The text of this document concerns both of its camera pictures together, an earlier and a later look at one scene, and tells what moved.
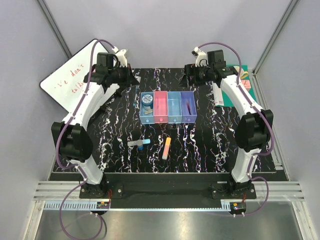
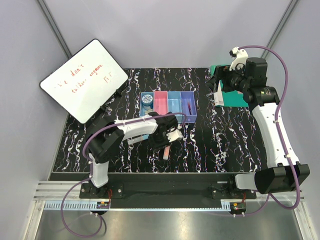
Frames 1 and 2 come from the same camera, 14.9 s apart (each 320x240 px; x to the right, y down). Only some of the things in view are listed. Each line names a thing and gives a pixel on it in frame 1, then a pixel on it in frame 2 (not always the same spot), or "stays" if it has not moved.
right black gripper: x=190 y=70 -> x=222 y=73
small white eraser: x=148 y=111 stays
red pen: x=189 y=108 stays
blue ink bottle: x=147 y=102 stays
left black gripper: x=130 y=79 -> x=155 y=146
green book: x=220 y=98 stays
